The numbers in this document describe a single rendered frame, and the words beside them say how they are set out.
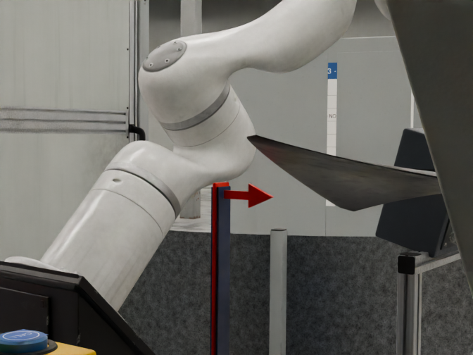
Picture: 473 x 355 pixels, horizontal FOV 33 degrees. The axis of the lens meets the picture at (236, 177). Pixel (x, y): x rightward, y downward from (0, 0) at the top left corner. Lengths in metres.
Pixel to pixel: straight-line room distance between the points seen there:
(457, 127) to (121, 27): 2.55
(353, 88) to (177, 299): 4.53
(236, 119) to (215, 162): 0.07
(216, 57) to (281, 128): 5.85
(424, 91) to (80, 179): 2.40
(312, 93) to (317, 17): 5.69
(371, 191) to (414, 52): 0.47
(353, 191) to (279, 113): 6.22
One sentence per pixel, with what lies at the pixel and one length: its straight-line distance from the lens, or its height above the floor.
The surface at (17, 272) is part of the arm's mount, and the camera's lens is 1.01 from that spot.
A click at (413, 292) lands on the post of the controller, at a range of 1.30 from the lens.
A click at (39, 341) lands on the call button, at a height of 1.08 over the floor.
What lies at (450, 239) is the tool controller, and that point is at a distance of 1.37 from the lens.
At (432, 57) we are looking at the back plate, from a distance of 0.32.
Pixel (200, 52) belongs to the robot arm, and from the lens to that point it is 1.15.
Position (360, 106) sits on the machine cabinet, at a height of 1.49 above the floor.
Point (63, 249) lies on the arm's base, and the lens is 1.04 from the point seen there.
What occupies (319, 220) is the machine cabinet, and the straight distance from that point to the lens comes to 6.91.
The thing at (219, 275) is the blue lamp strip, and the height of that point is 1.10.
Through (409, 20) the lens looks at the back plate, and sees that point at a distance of 0.32.
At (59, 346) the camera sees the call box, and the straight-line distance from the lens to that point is 0.67.
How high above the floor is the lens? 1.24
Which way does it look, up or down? 3 degrees down
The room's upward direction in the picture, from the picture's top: straight up
